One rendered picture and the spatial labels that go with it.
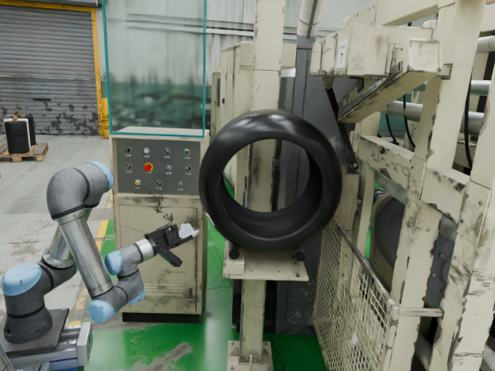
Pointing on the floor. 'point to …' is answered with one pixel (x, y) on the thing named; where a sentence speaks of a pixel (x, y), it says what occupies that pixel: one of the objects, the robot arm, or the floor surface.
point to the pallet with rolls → (21, 140)
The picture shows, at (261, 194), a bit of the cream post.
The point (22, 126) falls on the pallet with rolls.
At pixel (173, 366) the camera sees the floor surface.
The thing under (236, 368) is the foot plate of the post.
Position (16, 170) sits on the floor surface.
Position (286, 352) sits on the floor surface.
